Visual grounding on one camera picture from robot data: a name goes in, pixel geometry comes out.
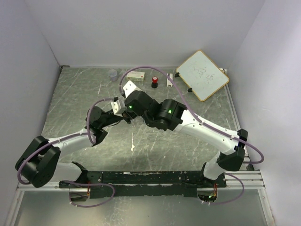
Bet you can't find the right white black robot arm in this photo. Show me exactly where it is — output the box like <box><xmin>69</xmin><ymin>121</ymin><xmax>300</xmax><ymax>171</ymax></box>
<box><xmin>125</xmin><ymin>90</ymin><xmax>248</xmax><ymax>187</ymax></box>

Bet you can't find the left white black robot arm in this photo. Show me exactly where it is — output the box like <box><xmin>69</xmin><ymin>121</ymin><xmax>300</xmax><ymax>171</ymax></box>
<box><xmin>15</xmin><ymin>106</ymin><xmax>136</xmax><ymax>188</ymax></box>

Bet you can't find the red black stamp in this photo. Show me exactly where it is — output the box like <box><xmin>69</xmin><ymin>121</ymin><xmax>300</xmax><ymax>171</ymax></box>
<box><xmin>151</xmin><ymin>76</ymin><xmax>158</xmax><ymax>89</ymax></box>

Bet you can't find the white green paper box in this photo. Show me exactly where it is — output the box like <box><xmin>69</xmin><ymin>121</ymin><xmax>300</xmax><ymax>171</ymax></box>
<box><xmin>126</xmin><ymin>71</ymin><xmax>145</xmax><ymax>82</ymax></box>

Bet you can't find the clear plastic cup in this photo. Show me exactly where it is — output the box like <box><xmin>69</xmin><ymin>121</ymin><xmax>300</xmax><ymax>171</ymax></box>
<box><xmin>108</xmin><ymin>69</ymin><xmax>118</xmax><ymax>81</ymax></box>

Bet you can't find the yellow framed whiteboard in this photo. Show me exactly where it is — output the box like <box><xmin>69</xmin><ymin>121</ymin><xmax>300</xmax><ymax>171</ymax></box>
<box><xmin>176</xmin><ymin>50</ymin><xmax>230</xmax><ymax>102</ymax></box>

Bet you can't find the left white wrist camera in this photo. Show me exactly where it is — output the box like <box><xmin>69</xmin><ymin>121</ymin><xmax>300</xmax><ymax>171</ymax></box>
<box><xmin>111</xmin><ymin>100</ymin><xmax>127</xmax><ymax>116</ymax></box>

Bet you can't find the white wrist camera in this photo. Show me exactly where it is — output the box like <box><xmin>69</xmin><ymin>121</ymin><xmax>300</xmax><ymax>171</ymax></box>
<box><xmin>111</xmin><ymin>100</ymin><xmax>127</xmax><ymax>116</ymax></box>
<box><xmin>123</xmin><ymin>81</ymin><xmax>141</xmax><ymax>97</ymax></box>

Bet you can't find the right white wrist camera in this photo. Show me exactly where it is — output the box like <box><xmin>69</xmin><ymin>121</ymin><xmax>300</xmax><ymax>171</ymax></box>
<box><xmin>123</xmin><ymin>81</ymin><xmax>141</xmax><ymax>97</ymax></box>

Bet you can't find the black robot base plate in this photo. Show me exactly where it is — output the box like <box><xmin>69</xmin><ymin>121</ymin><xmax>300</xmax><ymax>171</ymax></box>
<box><xmin>59</xmin><ymin>171</ymin><xmax>226</xmax><ymax>199</ymax></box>

